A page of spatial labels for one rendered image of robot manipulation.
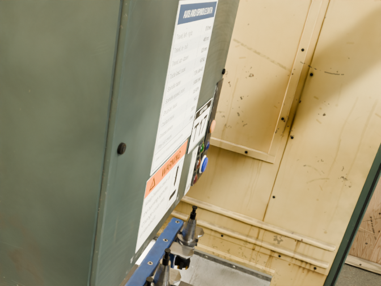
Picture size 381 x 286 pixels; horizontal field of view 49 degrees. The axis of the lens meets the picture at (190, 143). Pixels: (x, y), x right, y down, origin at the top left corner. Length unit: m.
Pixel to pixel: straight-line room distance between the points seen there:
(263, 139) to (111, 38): 1.21
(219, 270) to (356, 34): 1.03
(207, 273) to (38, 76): 1.47
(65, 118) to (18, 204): 0.11
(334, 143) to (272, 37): 0.42
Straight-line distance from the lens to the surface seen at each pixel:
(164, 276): 1.04
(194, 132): 0.66
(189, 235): 1.22
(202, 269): 1.78
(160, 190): 0.57
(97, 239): 0.42
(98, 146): 0.37
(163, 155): 0.52
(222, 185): 1.62
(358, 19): 1.43
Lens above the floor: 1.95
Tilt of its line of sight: 23 degrees down
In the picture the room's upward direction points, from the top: 12 degrees clockwise
